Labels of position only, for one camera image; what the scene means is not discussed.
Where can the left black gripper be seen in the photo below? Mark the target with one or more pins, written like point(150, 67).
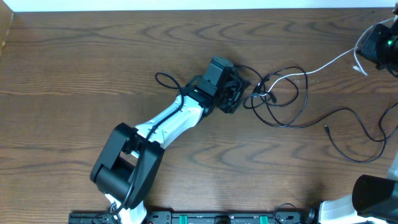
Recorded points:
point(239, 83)

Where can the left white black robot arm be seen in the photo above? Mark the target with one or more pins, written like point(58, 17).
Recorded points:
point(128, 164)

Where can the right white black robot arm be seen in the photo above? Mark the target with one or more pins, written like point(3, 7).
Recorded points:
point(374, 199)

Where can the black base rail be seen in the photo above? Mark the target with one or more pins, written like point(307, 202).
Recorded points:
point(280, 216)

